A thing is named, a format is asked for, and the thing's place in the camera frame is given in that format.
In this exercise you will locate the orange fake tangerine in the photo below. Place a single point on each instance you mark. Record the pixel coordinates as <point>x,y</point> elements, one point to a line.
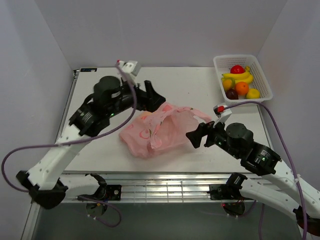
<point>241,88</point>

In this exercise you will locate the dark purple fake fruit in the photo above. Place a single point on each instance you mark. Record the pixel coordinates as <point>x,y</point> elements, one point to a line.
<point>232,94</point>

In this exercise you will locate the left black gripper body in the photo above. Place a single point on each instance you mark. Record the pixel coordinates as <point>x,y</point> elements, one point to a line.
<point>125,103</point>

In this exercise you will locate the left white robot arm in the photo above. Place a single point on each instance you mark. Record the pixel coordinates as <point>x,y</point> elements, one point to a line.
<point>83,125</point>

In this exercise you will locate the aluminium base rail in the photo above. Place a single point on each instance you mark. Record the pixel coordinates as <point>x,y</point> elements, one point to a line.
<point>134,188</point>

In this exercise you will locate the yellow fake banana bunch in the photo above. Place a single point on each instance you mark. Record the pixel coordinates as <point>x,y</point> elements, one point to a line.
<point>244,77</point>

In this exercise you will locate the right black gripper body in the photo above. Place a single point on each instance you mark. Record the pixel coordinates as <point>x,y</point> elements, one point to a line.
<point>216,136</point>

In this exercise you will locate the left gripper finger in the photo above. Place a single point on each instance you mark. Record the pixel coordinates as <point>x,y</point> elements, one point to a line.
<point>154,101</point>
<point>150,92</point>

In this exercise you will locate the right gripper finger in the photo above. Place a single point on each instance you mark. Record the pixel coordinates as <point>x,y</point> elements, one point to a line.
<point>205,127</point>
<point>195,137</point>

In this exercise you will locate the yellow green fake mango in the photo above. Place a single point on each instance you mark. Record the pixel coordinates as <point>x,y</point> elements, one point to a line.
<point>228,83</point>

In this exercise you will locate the red fake apple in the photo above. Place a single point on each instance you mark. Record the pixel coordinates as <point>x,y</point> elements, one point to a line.
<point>237,69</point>

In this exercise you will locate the yellow fake lemon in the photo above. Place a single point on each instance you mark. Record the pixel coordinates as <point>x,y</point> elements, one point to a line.
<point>253,93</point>

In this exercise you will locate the pink plastic bag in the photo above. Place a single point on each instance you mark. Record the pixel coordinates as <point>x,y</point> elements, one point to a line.
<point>153,133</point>

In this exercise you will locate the white plastic basket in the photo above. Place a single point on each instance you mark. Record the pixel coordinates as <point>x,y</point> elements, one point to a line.
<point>223,64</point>

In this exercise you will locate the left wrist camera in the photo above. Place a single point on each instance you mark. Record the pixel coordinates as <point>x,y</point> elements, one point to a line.
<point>128,70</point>

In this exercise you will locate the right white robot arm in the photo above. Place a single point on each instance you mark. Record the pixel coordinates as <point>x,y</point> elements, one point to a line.
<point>296,198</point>

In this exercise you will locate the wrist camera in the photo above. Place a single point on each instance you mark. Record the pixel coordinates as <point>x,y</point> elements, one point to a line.
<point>128,70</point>
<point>222,113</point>

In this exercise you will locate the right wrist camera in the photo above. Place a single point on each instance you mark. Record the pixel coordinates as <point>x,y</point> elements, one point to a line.
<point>222,113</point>

